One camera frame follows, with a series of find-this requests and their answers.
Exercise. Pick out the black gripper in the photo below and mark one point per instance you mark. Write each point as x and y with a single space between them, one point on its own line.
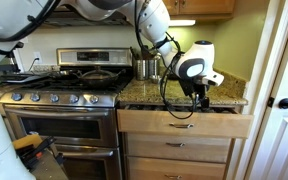
204 91

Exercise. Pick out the light wood cabinet drawer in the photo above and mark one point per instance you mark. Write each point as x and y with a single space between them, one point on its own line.
144 168
144 150

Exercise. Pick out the flat black tray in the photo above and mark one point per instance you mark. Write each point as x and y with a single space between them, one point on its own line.
20 78

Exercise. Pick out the black door strike plate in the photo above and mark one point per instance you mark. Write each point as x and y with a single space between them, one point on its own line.
271 102

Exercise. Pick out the light wood spice drawer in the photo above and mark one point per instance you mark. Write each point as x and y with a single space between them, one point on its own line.
144 123

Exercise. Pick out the black clamp orange trigger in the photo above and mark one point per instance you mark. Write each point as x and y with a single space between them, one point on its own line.
34 157

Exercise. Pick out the black camera on stand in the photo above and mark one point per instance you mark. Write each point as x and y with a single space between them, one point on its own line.
19 46

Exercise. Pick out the wooden wall cabinet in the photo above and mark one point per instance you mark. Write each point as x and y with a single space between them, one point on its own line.
210 8

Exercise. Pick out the under-cabinet strip light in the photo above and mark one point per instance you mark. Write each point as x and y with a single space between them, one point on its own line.
184 23

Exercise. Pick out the perforated steel utensil holder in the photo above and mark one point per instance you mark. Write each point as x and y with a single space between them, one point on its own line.
154 68
142 70

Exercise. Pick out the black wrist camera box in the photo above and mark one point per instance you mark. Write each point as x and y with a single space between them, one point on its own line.
188 87

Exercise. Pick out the dark range hood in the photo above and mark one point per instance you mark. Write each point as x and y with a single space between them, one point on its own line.
84 21

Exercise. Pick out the dark wooden kitchen utensil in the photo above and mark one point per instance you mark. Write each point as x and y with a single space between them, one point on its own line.
145 53

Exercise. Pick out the white wall outlet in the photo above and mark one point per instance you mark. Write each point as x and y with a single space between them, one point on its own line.
37 56

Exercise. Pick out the grey metal base plate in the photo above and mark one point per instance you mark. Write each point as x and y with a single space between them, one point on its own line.
49 171

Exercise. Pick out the round steel stove knob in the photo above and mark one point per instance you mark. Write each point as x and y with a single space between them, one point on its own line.
54 98
16 96
93 99
74 98
34 97

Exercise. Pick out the stainless steel gas stove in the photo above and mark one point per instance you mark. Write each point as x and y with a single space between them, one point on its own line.
64 99

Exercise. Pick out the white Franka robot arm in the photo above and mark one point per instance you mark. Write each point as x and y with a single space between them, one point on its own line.
4 20

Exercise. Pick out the small black skillet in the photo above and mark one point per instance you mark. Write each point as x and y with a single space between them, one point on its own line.
171 77

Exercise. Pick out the yellow block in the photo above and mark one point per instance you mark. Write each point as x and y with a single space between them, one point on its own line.
25 141

